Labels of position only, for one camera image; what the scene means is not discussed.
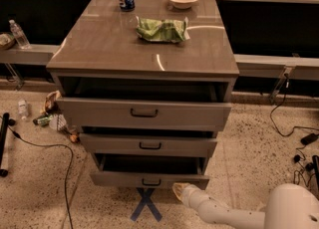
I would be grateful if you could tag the grey bottom drawer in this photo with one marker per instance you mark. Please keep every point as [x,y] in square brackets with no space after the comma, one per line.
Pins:
[144,171]

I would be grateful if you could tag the crumpled snack bag on floor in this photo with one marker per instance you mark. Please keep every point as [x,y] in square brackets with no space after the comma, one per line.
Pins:
[50,104]

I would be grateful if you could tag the black stand right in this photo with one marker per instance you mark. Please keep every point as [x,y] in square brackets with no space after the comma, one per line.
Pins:
[305,173]

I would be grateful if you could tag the grey middle drawer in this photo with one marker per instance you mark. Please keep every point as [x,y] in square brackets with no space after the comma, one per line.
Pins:
[148,145]

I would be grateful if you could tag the metal ledge bracket left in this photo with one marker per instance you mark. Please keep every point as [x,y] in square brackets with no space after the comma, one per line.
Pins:
[16,76]

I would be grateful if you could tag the white mesh item on floor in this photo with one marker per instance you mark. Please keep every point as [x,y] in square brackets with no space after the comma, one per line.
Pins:
[58,123]

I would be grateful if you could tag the green chip bag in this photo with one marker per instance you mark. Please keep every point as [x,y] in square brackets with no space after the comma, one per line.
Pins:
[162,31]

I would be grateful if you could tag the water bottle on floor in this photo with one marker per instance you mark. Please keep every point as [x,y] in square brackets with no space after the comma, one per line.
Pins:
[23,109]

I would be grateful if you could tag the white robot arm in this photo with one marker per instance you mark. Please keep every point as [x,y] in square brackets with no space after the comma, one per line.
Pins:
[289,206]

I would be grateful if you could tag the grey top drawer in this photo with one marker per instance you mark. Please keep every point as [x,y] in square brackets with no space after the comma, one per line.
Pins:
[145,114]

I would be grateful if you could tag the green can on floor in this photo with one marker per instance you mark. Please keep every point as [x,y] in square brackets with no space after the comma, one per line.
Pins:
[42,120]

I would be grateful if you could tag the clear water bottle on ledge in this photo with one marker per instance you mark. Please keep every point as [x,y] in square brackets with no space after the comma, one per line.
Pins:
[19,35]

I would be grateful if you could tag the metal ledge bracket right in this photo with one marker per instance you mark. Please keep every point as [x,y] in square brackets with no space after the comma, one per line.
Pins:
[281,80]

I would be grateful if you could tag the metal ledge bracket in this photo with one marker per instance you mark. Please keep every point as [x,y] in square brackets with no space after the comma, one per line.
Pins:
[281,80]
[16,76]

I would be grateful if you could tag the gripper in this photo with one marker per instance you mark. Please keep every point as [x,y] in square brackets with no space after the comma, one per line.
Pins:
[189,193]

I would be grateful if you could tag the small bowl on ledge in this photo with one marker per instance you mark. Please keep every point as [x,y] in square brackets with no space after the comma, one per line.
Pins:
[6,41]

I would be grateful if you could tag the small orange item on floor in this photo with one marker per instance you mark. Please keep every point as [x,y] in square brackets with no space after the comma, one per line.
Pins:
[74,138]

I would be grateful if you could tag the blue tape cross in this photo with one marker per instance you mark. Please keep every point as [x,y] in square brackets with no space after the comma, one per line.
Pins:
[146,201]

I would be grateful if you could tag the black power adapter with cable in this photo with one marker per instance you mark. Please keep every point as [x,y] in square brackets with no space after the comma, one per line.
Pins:
[310,138]

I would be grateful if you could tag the black stand left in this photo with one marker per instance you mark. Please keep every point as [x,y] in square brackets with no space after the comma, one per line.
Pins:
[6,125]

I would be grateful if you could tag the black stand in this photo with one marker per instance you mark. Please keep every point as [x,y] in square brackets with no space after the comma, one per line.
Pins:
[305,173]
[6,125]

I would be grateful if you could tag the grey drawer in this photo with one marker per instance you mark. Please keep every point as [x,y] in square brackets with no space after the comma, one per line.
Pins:
[145,114]
[148,145]
[144,171]

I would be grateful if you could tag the grey drawer cabinet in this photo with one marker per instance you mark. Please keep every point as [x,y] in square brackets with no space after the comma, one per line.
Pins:
[104,58]

